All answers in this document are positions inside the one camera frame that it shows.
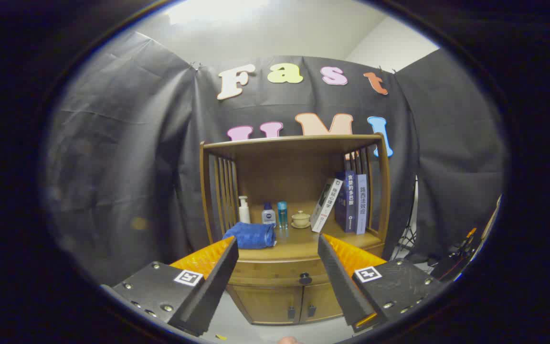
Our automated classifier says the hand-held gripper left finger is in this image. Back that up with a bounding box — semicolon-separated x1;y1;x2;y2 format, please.
101;236;240;337

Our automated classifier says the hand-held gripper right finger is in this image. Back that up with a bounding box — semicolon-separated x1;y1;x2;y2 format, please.
317;233;447;333

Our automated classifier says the wooden drawer with black knob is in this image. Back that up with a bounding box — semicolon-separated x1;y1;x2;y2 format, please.
227;245;385;289

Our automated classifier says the wooden cabinet door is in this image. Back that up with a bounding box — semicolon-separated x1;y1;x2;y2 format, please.
300;282;345;322
232;285;304;325

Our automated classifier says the wooden countertop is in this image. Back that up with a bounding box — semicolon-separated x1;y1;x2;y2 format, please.
222;225;385;261

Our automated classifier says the wooden cabinet with shelf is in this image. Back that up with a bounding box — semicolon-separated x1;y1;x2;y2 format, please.
200;134;392;326

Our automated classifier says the rolled blue towel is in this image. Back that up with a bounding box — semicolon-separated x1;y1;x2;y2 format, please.
222;222;276;250

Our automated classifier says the beige lidded ceramic cup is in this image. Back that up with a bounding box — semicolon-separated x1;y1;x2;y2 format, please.
291;210;311;229

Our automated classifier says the white book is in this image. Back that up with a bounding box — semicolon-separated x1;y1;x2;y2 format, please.
310;178;344;234

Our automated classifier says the dark blue book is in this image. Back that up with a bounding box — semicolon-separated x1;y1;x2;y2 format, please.
335;171;357;233

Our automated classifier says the light purple book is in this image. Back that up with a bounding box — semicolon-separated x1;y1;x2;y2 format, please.
354;173;368;235

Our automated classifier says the black device with orange part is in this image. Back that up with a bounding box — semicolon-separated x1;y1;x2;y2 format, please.
430;228;478;282

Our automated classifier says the black backdrop cloth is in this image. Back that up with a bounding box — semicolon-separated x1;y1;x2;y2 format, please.
46;31;509;287

